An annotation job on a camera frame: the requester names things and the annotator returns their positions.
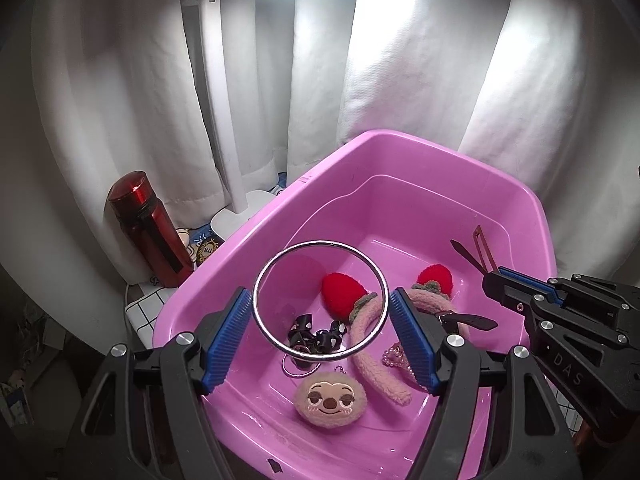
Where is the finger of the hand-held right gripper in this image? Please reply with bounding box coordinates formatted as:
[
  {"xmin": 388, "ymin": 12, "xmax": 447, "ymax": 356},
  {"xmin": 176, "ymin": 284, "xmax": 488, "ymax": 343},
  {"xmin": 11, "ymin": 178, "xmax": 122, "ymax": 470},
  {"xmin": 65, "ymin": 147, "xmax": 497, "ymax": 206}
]
[
  {"xmin": 482, "ymin": 270, "xmax": 632, "ymax": 348},
  {"xmin": 500, "ymin": 266, "xmax": 640, "ymax": 313}
]

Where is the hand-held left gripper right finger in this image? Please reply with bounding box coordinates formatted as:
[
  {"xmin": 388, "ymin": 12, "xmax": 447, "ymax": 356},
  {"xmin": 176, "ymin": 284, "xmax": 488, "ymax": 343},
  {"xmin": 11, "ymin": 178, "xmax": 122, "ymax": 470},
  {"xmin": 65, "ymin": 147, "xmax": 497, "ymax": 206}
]
[{"xmin": 389, "ymin": 287, "xmax": 583, "ymax": 480}]

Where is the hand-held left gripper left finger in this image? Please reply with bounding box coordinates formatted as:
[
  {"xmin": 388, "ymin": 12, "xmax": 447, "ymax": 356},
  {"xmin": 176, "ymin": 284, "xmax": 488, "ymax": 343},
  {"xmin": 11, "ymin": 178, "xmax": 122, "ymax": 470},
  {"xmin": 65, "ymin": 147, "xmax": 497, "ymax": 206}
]
[{"xmin": 65, "ymin": 287, "xmax": 253, "ymax": 480}]

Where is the pearl hair claw clip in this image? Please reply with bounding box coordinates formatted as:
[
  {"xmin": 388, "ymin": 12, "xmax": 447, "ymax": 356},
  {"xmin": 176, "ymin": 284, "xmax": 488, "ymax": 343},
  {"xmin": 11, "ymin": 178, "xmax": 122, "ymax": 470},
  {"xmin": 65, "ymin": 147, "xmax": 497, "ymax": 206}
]
[{"xmin": 382, "ymin": 342, "xmax": 426, "ymax": 391}]

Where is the large metal ring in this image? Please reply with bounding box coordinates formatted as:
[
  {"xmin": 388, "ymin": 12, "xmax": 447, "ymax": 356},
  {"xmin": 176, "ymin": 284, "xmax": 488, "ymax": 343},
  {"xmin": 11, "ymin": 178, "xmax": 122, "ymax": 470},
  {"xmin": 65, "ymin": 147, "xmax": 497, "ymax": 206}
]
[{"xmin": 252, "ymin": 241, "xmax": 390, "ymax": 362}]

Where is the pink fuzzy strawberry headband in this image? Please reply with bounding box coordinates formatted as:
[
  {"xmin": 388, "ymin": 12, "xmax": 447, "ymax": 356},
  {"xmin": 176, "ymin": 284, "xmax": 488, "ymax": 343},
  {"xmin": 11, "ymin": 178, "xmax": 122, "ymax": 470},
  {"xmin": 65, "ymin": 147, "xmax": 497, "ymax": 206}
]
[{"xmin": 321, "ymin": 265, "xmax": 456, "ymax": 407}]

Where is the black hair pin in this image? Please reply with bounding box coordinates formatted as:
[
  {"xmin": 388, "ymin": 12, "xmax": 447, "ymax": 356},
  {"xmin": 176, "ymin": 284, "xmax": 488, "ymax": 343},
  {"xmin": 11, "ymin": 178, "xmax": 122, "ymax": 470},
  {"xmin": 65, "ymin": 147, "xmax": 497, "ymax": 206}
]
[
  {"xmin": 472, "ymin": 225, "xmax": 499, "ymax": 273},
  {"xmin": 450, "ymin": 239, "xmax": 490, "ymax": 277}
]

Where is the small metal ring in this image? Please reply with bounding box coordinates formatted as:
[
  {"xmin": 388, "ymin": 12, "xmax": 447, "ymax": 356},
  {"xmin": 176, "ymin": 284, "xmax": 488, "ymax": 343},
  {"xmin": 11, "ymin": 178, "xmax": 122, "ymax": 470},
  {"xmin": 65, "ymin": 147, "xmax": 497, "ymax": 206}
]
[{"xmin": 281, "ymin": 352, "xmax": 321, "ymax": 380}]

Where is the black studded bow hair clip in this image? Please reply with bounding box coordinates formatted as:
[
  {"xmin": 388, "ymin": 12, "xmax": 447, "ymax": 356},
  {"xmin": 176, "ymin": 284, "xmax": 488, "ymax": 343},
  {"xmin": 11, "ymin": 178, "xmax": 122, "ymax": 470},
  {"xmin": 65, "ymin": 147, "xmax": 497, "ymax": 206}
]
[{"xmin": 287, "ymin": 312, "xmax": 346, "ymax": 357}]

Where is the beige sloth plush keychain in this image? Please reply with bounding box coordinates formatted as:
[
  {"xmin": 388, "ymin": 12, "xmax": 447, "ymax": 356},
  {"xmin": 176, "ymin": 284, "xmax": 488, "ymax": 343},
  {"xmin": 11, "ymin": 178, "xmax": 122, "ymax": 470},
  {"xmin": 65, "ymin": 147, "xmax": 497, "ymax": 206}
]
[{"xmin": 292, "ymin": 366, "xmax": 368, "ymax": 430}]

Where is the pink plastic tub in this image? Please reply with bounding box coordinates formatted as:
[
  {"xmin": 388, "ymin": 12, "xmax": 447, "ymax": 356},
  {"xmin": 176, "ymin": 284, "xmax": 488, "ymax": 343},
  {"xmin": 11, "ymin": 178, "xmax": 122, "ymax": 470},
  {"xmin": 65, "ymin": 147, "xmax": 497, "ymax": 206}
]
[{"xmin": 152, "ymin": 130, "xmax": 558, "ymax": 480}]

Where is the printed cartoon mat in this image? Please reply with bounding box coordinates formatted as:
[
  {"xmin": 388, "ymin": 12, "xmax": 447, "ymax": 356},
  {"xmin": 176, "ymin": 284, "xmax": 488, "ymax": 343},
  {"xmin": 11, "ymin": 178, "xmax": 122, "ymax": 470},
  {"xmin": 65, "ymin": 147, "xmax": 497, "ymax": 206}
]
[{"xmin": 175, "ymin": 172, "xmax": 288, "ymax": 267}]

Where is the red water bottle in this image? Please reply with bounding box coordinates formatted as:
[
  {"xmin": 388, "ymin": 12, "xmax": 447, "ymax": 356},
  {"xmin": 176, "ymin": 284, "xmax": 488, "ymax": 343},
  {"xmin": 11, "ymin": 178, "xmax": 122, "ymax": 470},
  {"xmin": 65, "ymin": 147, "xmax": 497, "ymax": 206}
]
[{"xmin": 106, "ymin": 171, "xmax": 195, "ymax": 288}]

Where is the white desk lamp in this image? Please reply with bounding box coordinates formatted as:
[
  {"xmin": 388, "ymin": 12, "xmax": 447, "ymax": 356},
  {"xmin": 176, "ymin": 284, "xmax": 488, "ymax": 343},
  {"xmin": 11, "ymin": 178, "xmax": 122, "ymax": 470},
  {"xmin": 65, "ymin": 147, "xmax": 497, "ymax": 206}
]
[{"xmin": 182, "ymin": 0, "xmax": 361, "ymax": 243}]

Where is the white curtain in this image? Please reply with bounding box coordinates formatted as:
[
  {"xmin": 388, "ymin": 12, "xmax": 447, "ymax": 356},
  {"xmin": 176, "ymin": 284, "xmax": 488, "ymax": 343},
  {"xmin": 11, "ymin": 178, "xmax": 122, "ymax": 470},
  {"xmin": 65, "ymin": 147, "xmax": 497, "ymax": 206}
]
[{"xmin": 0, "ymin": 0, "xmax": 640, "ymax": 311}]

